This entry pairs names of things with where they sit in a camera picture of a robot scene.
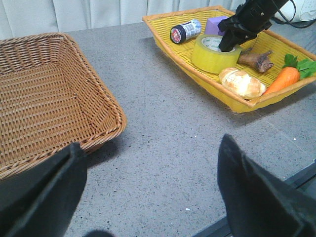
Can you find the yellow packing tape roll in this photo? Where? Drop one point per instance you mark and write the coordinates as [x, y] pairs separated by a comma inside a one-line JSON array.
[[208, 57]]

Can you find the white curtain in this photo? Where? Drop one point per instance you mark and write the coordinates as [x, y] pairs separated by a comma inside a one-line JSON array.
[[27, 17]]

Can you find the brown toy dinosaur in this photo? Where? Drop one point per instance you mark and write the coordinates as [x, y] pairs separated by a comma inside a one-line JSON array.
[[258, 61]]

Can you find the toy bread croissant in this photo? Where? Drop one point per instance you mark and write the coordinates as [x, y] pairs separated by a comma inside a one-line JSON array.
[[241, 83]]

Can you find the yellow woven basket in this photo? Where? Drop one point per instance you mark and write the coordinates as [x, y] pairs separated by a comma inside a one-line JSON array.
[[252, 75]]

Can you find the small labelled bottle black cap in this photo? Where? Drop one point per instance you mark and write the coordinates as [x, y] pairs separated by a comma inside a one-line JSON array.
[[185, 31]]

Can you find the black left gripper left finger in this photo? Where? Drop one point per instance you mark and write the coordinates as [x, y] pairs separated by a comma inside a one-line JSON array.
[[41, 201]]

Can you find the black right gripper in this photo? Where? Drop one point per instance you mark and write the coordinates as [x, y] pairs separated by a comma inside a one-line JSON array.
[[250, 18]]

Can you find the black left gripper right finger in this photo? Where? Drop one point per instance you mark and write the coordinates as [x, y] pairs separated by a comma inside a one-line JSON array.
[[258, 204]]

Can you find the white appliance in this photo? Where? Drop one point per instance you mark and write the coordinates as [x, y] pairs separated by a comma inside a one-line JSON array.
[[301, 11]]

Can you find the toy orange carrot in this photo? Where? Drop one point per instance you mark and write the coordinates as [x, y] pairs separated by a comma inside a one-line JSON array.
[[292, 71]]

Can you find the purple foam cube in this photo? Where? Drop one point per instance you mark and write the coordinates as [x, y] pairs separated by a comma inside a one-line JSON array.
[[212, 28]]

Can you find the brown wicker basket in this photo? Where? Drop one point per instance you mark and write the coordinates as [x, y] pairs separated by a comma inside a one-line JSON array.
[[50, 97]]

